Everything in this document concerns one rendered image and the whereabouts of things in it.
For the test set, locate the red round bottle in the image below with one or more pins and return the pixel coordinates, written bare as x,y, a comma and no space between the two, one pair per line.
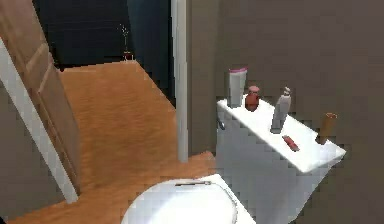
252,99

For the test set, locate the grey tube with pink cap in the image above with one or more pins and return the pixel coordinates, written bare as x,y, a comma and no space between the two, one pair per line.
237,87

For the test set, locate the grey spray bottle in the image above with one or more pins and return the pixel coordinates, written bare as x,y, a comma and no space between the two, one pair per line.
281,111

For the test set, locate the thin plant in red pot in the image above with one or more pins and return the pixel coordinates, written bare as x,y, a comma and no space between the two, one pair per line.
126,43

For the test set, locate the white toilet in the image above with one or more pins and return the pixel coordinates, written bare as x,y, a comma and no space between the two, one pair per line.
266,173

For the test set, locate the small red tube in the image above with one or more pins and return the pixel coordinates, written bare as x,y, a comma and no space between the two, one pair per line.
290,143

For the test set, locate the brown cardboard roll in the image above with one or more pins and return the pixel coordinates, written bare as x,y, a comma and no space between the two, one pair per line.
327,128

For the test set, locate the brown wooden room door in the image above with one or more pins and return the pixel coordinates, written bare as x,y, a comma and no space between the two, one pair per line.
43,90

